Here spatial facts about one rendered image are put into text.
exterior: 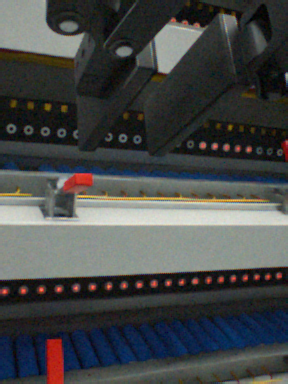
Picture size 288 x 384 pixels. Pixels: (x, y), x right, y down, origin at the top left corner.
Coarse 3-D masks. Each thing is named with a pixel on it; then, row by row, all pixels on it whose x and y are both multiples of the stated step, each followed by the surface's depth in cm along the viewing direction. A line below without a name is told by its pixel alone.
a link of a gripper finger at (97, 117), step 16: (128, 64) 12; (144, 64) 12; (128, 80) 12; (144, 80) 12; (80, 96) 18; (112, 96) 14; (128, 96) 13; (80, 112) 18; (96, 112) 15; (112, 112) 14; (80, 128) 18; (96, 128) 15; (112, 128) 16; (80, 144) 17; (96, 144) 17
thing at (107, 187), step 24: (0, 192) 35; (24, 192) 35; (96, 192) 38; (120, 192) 39; (144, 192) 40; (168, 192) 41; (192, 192) 42; (216, 192) 43; (240, 192) 44; (264, 192) 46
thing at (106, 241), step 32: (96, 160) 50; (128, 160) 51; (160, 160) 53; (192, 160) 55; (224, 160) 57; (256, 160) 59; (0, 224) 28; (32, 224) 29; (64, 224) 30; (96, 224) 31; (128, 224) 32; (160, 224) 33; (192, 224) 34; (224, 224) 35; (256, 224) 36; (0, 256) 29; (32, 256) 29; (64, 256) 30; (96, 256) 31; (128, 256) 32; (160, 256) 33; (192, 256) 34; (224, 256) 36; (256, 256) 37
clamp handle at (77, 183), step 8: (72, 176) 26; (80, 176) 25; (88, 176) 25; (64, 184) 28; (72, 184) 26; (80, 184) 25; (88, 184) 25; (56, 192) 31; (64, 192) 29; (72, 192) 28; (80, 192) 28
